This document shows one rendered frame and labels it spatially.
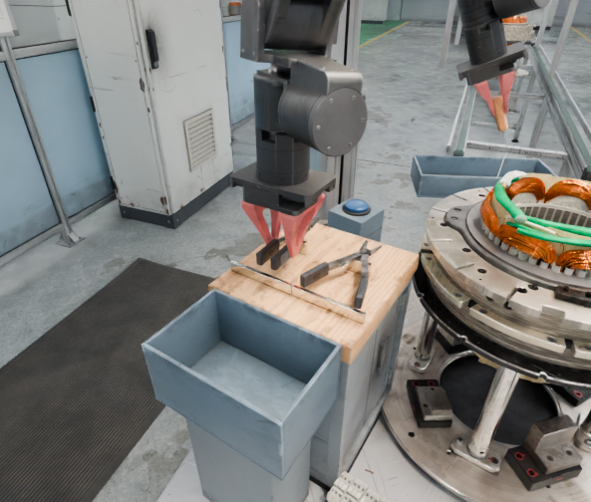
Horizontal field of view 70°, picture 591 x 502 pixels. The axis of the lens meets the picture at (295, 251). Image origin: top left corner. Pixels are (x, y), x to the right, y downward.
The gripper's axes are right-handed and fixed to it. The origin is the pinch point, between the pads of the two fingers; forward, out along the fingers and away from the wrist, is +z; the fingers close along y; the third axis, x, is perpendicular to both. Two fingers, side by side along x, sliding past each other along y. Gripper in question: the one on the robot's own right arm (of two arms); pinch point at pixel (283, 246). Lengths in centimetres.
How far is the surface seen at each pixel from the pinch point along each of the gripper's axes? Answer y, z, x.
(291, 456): 11.7, 9.9, -17.4
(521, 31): -8, -2, 305
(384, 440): 15.5, 31.5, 3.6
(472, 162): 13, 3, 52
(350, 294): 9.4, 3.1, -0.6
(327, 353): 10.6, 4.9, -8.6
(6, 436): -109, 109, -10
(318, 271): 5.9, 0.4, -2.0
